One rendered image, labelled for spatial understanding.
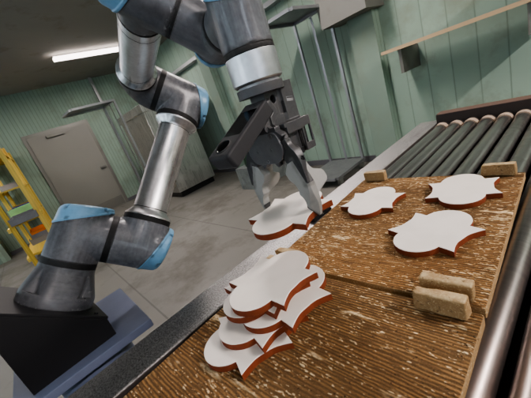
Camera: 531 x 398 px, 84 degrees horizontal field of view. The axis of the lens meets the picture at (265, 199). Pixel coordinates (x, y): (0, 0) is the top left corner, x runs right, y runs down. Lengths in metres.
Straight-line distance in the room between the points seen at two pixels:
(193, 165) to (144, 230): 5.44
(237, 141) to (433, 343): 0.33
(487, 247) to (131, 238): 0.70
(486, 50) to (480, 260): 3.19
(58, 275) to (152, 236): 0.20
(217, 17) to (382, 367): 0.47
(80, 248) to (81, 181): 7.37
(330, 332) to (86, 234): 0.57
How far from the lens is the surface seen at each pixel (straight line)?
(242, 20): 0.44
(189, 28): 0.53
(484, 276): 0.49
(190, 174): 6.14
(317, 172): 0.46
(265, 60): 0.44
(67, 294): 0.78
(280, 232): 0.43
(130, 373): 0.58
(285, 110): 0.47
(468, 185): 0.72
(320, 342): 0.42
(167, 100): 0.87
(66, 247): 0.78
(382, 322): 0.43
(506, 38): 3.58
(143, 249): 0.78
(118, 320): 0.85
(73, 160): 8.14
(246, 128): 0.41
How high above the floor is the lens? 1.24
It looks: 18 degrees down
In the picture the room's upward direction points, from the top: 20 degrees counter-clockwise
